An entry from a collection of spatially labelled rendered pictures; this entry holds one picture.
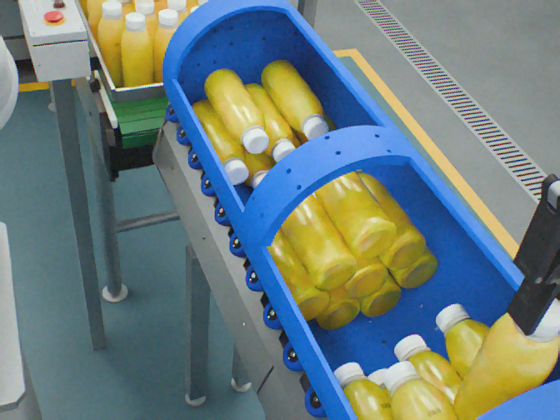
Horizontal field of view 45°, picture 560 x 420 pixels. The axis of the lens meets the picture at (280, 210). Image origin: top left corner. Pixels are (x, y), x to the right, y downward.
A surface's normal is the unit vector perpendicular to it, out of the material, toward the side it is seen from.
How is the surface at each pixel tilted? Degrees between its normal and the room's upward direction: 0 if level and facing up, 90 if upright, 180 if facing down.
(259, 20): 90
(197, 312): 90
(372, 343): 5
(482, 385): 90
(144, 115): 0
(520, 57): 0
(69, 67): 90
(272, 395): 70
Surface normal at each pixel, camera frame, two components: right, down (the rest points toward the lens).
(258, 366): -0.83, -0.06
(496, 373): -0.73, 0.41
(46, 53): 0.38, 0.66
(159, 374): 0.10, -0.73
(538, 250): -0.92, 0.24
